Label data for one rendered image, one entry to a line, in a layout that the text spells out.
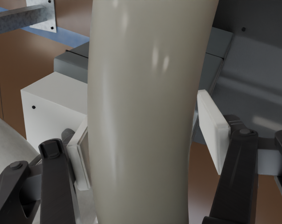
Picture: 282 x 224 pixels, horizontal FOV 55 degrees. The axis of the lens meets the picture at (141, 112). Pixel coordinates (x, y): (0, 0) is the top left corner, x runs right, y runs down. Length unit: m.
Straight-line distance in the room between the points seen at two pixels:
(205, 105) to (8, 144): 0.43
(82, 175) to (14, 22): 1.47
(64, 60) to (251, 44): 0.90
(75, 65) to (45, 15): 1.08
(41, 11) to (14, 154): 1.28
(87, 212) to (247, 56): 1.05
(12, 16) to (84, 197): 1.19
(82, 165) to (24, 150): 0.41
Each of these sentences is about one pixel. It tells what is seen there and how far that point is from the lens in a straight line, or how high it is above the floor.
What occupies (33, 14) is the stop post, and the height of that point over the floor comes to 0.11.
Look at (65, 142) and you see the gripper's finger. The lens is 0.18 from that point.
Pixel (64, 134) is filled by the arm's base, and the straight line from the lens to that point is 0.64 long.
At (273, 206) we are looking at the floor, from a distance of 1.88.
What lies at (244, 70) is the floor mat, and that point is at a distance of 1.40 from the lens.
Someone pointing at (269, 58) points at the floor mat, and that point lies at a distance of 1.38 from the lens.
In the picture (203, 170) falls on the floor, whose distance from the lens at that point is 1.77.
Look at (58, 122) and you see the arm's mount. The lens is 0.65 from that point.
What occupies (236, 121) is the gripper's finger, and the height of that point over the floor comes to 1.19.
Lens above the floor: 1.34
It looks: 54 degrees down
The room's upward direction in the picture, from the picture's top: 140 degrees counter-clockwise
